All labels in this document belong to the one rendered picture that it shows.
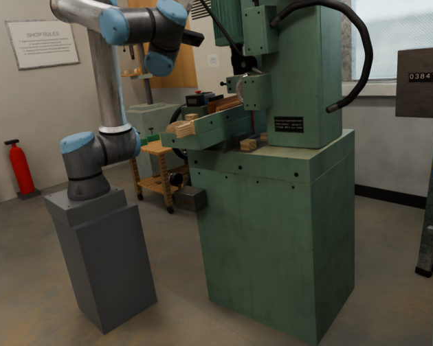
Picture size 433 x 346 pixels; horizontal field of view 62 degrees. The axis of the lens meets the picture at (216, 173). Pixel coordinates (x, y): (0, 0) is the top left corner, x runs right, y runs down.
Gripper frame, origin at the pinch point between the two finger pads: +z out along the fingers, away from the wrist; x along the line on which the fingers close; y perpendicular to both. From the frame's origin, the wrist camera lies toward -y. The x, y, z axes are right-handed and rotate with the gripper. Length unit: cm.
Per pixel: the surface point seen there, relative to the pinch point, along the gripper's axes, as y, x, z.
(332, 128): -65, -9, -26
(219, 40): -17.4, 2.7, 2.1
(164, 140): -15.9, 33.3, -31.4
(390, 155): -174, 30, 52
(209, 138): -27.9, 18.1, -34.1
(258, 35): -22.4, -17.1, -16.0
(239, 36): -22.4, -4.1, 1.0
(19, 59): 94, 229, 159
